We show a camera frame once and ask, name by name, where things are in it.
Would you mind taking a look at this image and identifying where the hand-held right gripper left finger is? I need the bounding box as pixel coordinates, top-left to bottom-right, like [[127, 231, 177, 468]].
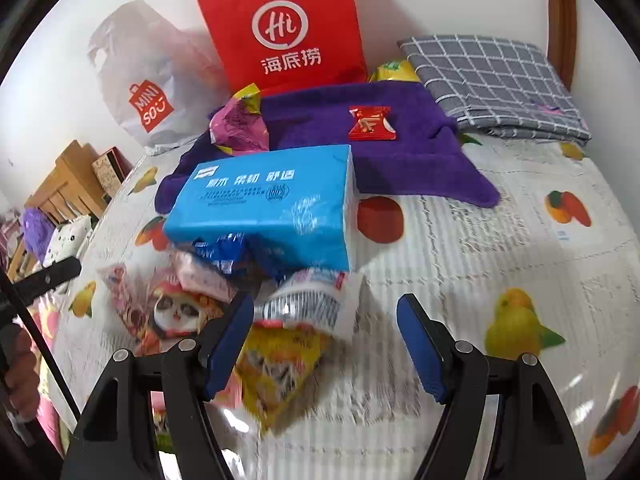
[[60, 291, 256, 480]]

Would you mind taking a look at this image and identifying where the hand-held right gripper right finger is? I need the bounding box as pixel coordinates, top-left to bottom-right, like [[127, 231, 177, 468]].
[[396, 293, 587, 480]]

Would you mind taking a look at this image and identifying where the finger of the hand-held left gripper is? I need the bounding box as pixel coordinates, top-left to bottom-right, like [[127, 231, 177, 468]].
[[9, 256, 82, 306]]

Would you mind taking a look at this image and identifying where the pink panda snack packet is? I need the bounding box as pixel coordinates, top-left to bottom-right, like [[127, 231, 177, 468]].
[[97, 262, 232, 357]]

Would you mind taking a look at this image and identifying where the white blue clear packet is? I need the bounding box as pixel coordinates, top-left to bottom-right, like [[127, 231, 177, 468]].
[[252, 267, 365, 344]]

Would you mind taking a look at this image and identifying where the small blue snack packet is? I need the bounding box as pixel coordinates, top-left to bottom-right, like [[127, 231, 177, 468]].
[[192, 232, 281, 282]]

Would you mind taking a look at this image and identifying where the person's left hand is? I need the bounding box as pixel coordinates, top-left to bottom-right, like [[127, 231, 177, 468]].
[[0, 329, 42, 423]]

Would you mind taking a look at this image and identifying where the white spotted plush toy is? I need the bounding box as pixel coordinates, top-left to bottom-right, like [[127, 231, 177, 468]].
[[42, 215, 99, 269]]

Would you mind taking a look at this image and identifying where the purple plush toy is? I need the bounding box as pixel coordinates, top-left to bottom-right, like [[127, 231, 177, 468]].
[[20, 207, 57, 266]]

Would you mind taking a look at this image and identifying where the pink white stick packet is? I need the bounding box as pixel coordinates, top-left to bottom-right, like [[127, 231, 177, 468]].
[[170, 250, 239, 304]]

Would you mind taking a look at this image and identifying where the wooden cabinet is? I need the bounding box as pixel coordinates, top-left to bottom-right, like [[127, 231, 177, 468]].
[[25, 140, 118, 222]]

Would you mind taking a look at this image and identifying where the fruit printed bed sheet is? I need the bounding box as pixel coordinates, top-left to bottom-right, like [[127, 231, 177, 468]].
[[50, 130, 640, 480]]

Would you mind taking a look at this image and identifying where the patterned cardboard box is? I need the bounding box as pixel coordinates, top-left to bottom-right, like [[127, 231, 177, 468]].
[[91, 146, 134, 196]]

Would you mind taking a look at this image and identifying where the blue tissue pack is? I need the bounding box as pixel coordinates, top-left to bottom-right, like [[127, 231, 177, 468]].
[[163, 144, 360, 272]]

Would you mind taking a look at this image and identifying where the purple towel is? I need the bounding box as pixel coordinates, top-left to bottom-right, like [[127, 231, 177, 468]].
[[154, 81, 502, 216]]

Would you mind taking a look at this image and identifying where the white plastic shopping bag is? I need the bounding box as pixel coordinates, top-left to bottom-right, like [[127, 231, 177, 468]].
[[87, 2, 232, 157]]

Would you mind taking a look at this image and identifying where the pink snack packet yellow edge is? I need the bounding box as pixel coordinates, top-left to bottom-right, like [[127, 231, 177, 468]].
[[208, 84, 271, 156]]

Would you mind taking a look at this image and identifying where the red candy packet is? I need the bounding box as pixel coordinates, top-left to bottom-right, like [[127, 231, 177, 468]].
[[347, 105, 399, 142]]

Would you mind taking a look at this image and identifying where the grey checked cloth pouch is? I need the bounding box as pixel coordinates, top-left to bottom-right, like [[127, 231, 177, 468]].
[[397, 35, 592, 147]]

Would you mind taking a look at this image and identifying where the yellow green snack bag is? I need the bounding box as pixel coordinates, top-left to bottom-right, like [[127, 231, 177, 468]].
[[368, 60, 422, 84]]

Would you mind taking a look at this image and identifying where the red paper bag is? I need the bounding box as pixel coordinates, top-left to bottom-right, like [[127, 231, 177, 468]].
[[194, 0, 369, 97]]

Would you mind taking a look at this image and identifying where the wooden headboard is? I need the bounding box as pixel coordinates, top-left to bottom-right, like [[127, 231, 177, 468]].
[[542, 0, 579, 93]]

